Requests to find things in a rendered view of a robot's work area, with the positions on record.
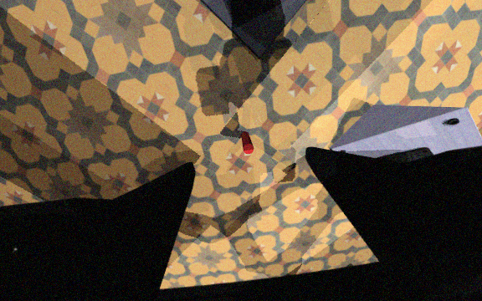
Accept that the dark red peg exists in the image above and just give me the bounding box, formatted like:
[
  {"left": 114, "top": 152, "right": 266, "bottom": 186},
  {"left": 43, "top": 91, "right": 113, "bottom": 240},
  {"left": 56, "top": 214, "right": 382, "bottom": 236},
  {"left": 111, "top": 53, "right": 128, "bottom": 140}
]
[{"left": 241, "top": 131, "right": 254, "bottom": 154}]

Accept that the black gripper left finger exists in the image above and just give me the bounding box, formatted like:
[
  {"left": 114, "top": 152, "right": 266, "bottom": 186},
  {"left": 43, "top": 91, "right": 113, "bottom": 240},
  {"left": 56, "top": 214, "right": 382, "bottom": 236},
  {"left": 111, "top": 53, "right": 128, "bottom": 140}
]
[{"left": 0, "top": 162, "right": 196, "bottom": 291}]

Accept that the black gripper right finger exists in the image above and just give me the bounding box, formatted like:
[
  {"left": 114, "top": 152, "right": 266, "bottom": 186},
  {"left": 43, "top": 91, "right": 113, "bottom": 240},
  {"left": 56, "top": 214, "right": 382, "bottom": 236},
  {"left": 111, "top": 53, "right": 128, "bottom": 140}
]
[{"left": 305, "top": 146, "right": 482, "bottom": 262}]

